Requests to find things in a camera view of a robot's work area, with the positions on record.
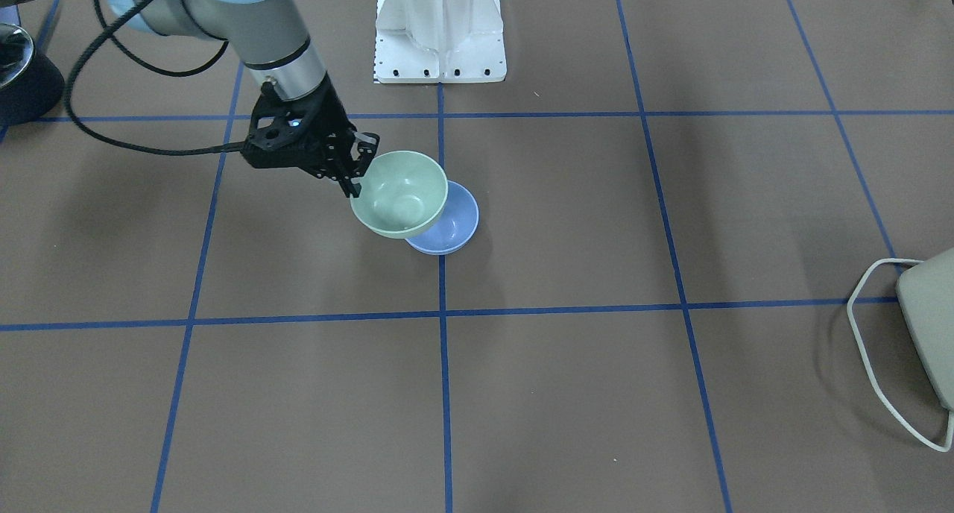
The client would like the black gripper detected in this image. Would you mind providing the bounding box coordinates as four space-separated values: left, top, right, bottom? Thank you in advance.
260 74 379 199

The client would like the green bowl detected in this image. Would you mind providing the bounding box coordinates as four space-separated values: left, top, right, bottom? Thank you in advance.
349 151 449 240

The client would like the blue bowl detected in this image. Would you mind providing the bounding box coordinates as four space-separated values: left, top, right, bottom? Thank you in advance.
405 180 480 256

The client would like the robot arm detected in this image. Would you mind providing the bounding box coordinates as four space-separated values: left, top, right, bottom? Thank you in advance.
2 0 379 199

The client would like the dark blue saucepan with lid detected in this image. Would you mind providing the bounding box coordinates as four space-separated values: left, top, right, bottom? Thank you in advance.
1 22 65 127

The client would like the cream toaster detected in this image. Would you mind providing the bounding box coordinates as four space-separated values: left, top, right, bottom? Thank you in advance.
896 249 953 410

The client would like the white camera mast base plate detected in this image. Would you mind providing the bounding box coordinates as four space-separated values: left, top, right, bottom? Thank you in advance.
373 0 508 84

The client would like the white camera mast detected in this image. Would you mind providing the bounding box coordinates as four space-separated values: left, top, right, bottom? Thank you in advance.
376 0 504 52

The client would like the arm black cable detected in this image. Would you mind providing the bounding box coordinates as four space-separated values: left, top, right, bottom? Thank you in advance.
63 0 250 157

